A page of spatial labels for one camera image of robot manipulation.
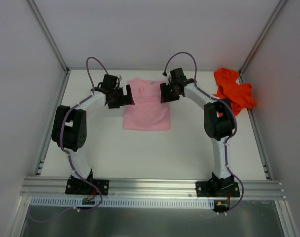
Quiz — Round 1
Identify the right aluminium frame post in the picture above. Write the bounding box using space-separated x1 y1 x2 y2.
239 0 288 74

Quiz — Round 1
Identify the pink t shirt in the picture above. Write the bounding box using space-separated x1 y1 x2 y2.
123 78 171 131

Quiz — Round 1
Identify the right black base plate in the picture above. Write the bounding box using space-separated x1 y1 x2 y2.
195 181 241 198

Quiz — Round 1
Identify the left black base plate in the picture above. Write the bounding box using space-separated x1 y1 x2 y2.
65 176 110 196

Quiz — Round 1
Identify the left aluminium frame post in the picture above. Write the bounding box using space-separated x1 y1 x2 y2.
26 0 69 73

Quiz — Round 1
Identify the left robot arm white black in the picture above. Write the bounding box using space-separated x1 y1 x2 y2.
51 74 134 194

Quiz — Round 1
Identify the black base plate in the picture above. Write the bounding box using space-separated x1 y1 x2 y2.
195 181 241 198
65 176 110 196

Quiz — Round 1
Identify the aluminium frame post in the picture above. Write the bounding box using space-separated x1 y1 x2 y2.
26 0 69 73
239 0 288 74

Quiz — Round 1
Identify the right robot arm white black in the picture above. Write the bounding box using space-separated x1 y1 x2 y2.
160 68 240 198

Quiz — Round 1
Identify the orange t shirt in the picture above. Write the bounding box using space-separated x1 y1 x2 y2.
214 68 257 116

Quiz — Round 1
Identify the white slotted cable duct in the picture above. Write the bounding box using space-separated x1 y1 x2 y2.
30 197 215 210

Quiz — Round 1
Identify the aluminium mounting rail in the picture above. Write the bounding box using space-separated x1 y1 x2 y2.
20 176 286 200

